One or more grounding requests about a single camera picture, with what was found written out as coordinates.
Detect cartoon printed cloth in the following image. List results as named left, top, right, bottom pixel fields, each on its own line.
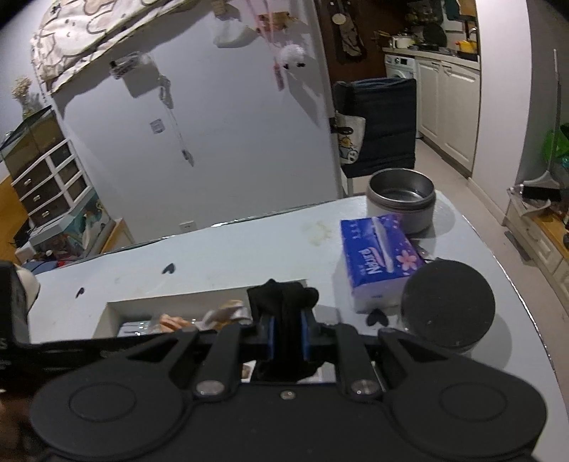
left=30, top=0, right=211, bottom=95

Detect black round tin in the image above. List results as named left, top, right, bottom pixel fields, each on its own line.
left=400, top=260, right=497, bottom=353

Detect black pan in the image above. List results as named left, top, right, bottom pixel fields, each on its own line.
left=421, top=21, right=448, bottom=48

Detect white hanging plush toy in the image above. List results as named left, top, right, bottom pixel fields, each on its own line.
left=277, top=42, right=308, bottom=70

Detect white kitchen cabinets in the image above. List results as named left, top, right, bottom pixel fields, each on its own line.
left=415, top=55, right=483, bottom=175

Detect pink satin scrunchie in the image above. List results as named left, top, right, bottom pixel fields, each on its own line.
left=158, top=313, right=199, bottom=334

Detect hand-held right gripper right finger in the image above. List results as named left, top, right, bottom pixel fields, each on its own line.
left=299, top=308, right=446, bottom=401

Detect pink hanging ribbon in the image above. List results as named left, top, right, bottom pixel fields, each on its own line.
left=257, top=11, right=291, bottom=92

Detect green plastic bag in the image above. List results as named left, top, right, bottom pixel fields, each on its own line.
left=539, top=124, right=569, bottom=166

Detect hanging wall cord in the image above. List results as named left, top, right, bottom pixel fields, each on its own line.
left=157, top=75, right=197, bottom=168

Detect purple tissue pack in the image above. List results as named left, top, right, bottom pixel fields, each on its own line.
left=340, top=213, right=426, bottom=312

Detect white dark drawer cabinet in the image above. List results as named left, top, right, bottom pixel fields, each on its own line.
left=11, top=138, right=90, bottom=228

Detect shiny foil packet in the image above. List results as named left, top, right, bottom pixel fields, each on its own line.
left=118, top=321, right=154, bottom=337

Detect glass tank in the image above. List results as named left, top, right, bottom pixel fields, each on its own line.
left=0, top=106, right=68, bottom=179

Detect grey broom pole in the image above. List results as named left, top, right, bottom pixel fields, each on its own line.
left=551, top=49, right=561, bottom=178

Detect grey satin scrunchie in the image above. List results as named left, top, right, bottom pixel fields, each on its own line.
left=202, top=300, right=252, bottom=331

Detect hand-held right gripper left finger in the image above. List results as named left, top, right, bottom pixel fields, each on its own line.
left=127, top=313, right=278, bottom=398

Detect white rectangular box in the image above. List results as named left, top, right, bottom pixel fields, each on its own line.
left=92, top=278, right=343, bottom=383

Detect wall clip holder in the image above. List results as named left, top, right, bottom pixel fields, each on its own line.
left=109, top=52, right=155, bottom=81

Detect low cream cabinet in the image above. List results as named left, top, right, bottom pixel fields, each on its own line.
left=502, top=194, right=569, bottom=280

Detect white hanging cloth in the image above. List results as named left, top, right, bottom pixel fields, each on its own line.
left=212, top=16, right=260, bottom=49

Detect cartoon print tote bag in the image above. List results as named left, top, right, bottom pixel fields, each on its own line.
left=333, top=111, right=368, bottom=166

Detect white washing machine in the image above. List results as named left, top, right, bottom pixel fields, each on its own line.
left=384, top=53, right=419, bottom=81

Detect brown hanging apron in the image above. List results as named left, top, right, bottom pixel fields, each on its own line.
left=328, top=0, right=371, bottom=64

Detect black scrunchie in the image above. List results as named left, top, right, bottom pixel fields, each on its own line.
left=246, top=279, right=323, bottom=383

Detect dark padded chair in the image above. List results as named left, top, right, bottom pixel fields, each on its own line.
left=333, top=77, right=419, bottom=198

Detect dried flower bunch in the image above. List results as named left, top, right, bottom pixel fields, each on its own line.
left=12, top=76, right=35, bottom=119

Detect colourful printed storage box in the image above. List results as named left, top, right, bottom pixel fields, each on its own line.
left=27, top=195, right=117, bottom=264

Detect metal pot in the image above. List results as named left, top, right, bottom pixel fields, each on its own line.
left=366, top=168, right=437, bottom=235

